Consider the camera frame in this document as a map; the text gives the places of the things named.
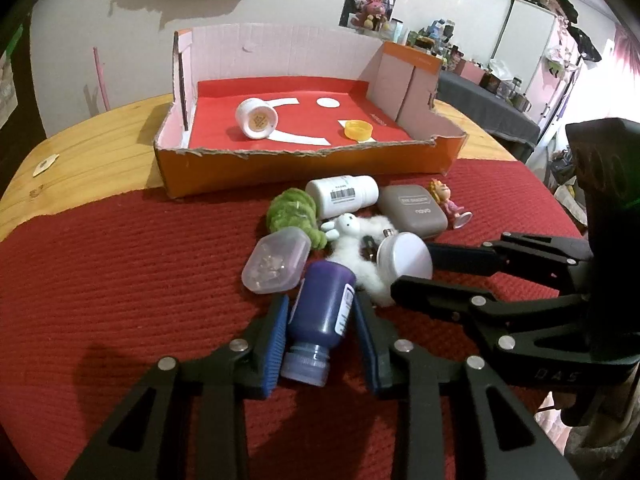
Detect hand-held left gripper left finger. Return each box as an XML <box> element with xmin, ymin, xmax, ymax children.
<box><xmin>65</xmin><ymin>294</ymin><xmax>292</xmax><ymax>480</ymax></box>

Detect pink stick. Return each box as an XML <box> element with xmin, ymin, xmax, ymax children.
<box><xmin>92</xmin><ymin>47</ymin><xmax>112</xmax><ymax>112</ymax></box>

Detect white plush toy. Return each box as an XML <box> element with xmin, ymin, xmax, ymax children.
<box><xmin>320</xmin><ymin>212</ymin><xmax>401</xmax><ymax>308</ymax></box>

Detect taupe eyeshadow case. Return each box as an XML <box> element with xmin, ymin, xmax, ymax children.
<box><xmin>376</xmin><ymin>184</ymin><xmax>448</xmax><ymax>240</ymax></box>

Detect green plush toy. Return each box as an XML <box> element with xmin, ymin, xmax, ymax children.
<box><xmin>265</xmin><ymin>187</ymin><xmax>331</xmax><ymax>251</ymax></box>

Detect grey cloth covered table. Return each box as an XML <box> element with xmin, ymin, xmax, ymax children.
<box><xmin>437</xmin><ymin>70</ymin><xmax>541</xmax><ymax>156</ymax></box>

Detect orange cardboard box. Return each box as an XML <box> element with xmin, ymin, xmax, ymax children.
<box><xmin>152</xmin><ymin>22</ymin><xmax>468</xmax><ymax>198</ymax></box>

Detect white wardrobe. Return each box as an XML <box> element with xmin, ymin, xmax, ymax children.
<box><xmin>490</xmin><ymin>0</ymin><xmax>566</xmax><ymax>126</ymax></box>

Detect small white jar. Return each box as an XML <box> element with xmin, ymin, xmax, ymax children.
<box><xmin>235</xmin><ymin>97</ymin><xmax>277</xmax><ymax>141</ymax></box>

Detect blonde doll figurine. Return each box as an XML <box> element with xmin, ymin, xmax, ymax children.
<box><xmin>427</xmin><ymin>179</ymin><xmax>473</xmax><ymax>231</ymax></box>

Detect clear plastic case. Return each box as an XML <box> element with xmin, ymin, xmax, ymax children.
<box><xmin>241</xmin><ymin>226</ymin><xmax>311</xmax><ymax>293</ymax></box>

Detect purple paint bottle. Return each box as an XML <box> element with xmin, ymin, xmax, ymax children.
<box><xmin>280</xmin><ymin>260</ymin><xmax>357</xmax><ymax>387</ymax></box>

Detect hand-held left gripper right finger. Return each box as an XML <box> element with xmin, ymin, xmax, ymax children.
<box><xmin>351</xmin><ymin>291</ymin><xmax>576</xmax><ymax>480</ymax></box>

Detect cluster of small bottles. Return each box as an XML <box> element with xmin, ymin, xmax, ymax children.
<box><xmin>390</xmin><ymin>17</ymin><xmax>468</xmax><ymax>68</ymax></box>

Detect small paper card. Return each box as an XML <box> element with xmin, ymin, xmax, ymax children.
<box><xmin>32</xmin><ymin>154</ymin><xmax>60</xmax><ymax>178</ymax></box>

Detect yellow bottle cap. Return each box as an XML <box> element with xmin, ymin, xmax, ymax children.
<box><xmin>344</xmin><ymin>119</ymin><xmax>375</xmax><ymax>141</ymax></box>

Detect red woven table mat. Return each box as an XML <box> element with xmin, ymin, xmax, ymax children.
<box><xmin>0</xmin><ymin>157</ymin><xmax>586</xmax><ymax>480</ymax></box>

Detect white pill bottle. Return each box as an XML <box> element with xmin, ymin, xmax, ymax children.
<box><xmin>305</xmin><ymin>175</ymin><xmax>380</xmax><ymax>220</ymax></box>

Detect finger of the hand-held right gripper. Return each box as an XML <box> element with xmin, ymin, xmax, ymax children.
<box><xmin>390</xmin><ymin>274</ymin><xmax>596</xmax><ymax>367</ymax></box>
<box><xmin>425</xmin><ymin>232</ymin><xmax>596</xmax><ymax>291</ymax></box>

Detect pink box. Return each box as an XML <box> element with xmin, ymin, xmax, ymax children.
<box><xmin>457</xmin><ymin>57</ymin><xmax>493</xmax><ymax>83</ymax></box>

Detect dark hanging clothes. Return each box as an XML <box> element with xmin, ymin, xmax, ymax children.
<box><xmin>550</xmin><ymin>0</ymin><xmax>603</xmax><ymax>63</ymax></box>

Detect round white lidded jar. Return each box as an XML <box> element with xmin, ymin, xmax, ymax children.
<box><xmin>375</xmin><ymin>232</ymin><xmax>434</xmax><ymax>283</ymax></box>

